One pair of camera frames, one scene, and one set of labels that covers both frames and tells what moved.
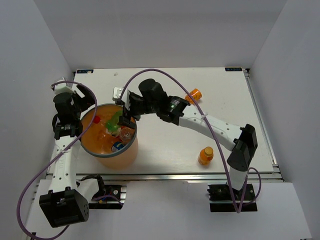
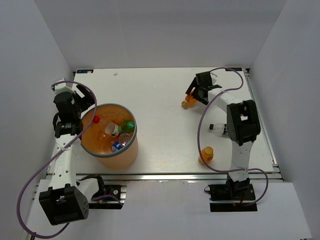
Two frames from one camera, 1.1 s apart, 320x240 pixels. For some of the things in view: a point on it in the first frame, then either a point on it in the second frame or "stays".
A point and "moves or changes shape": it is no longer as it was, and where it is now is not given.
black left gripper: x=86 y=101 stays
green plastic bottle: x=111 y=126 moves or changes shape
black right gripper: x=125 y=120 → x=194 y=84
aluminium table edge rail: x=177 y=177 stays
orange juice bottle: x=205 y=155 stays
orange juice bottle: x=195 y=94 stays
